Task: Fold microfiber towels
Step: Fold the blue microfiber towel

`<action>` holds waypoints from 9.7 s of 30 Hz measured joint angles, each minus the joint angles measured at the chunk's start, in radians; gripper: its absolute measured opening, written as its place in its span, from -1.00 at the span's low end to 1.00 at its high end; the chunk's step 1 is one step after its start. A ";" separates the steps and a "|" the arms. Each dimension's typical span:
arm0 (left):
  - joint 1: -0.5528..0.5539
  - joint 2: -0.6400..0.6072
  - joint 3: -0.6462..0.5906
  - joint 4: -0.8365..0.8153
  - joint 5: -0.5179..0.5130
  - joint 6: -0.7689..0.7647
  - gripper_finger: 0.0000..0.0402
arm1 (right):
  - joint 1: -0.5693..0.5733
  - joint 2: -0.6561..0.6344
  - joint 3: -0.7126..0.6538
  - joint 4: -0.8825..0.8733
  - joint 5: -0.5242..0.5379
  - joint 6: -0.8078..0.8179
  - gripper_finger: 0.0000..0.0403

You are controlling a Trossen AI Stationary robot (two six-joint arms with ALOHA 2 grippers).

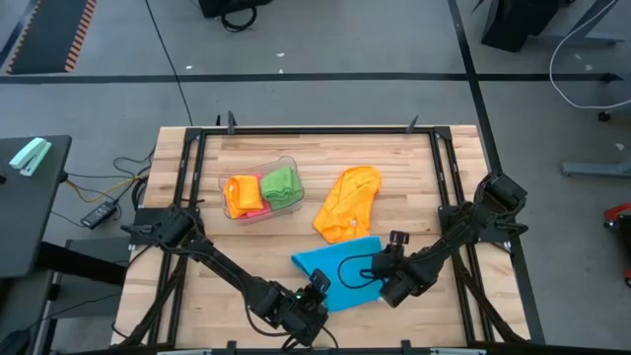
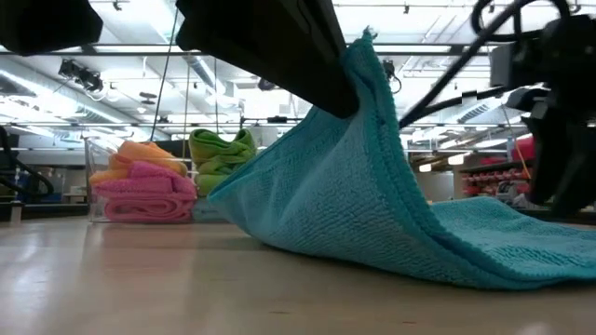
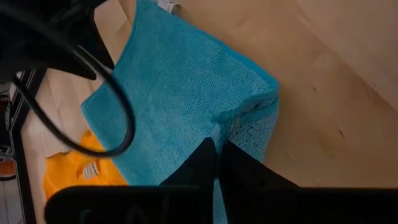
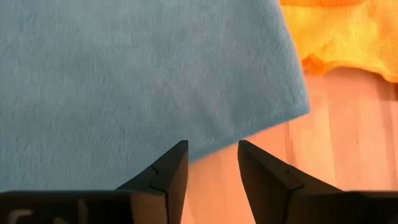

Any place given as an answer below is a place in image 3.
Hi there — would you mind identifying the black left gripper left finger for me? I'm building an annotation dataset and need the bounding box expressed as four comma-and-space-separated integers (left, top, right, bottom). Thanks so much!
45, 137, 218, 224

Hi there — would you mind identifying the orange microfiber towel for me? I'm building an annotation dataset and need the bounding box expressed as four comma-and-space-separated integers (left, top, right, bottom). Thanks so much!
43, 129, 128, 200

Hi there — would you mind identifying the blue microfiber towel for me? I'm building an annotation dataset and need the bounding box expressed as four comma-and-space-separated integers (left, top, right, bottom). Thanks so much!
80, 0, 280, 224

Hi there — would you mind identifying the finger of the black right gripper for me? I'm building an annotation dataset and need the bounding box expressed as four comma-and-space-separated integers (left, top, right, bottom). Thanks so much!
70, 7, 115, 70
14, 45, 98, 81

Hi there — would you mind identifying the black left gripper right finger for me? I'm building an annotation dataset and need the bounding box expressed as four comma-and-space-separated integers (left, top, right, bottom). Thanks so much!
219, 139, 398, 224

